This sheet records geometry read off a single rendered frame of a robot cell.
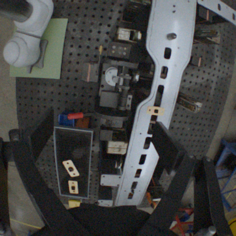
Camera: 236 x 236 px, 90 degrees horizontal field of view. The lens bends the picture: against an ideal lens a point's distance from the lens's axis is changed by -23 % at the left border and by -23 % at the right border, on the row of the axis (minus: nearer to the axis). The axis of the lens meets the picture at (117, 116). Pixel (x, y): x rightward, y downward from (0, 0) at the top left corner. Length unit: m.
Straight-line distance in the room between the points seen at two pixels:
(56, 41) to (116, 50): 0.53
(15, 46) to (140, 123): 0.69
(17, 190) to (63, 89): 2.50
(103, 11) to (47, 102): 0.67
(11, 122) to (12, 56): 1.49
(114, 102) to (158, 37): 0.35
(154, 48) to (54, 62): 0.59
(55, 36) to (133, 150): 0.79
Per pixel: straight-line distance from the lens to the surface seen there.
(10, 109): 2.10
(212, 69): 1.21
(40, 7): 0.77
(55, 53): 0.96
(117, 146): 0.65
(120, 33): 0.56
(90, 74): 0.55
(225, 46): 1.31
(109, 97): 0.48
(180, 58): 0.70
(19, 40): 0.78
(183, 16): 0.74
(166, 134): 0.17
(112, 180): 0.73
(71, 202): 0.81
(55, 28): 0.98
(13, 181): 2.98
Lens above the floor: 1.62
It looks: 68 degrees down
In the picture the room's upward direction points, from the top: 167 degrees clockwise
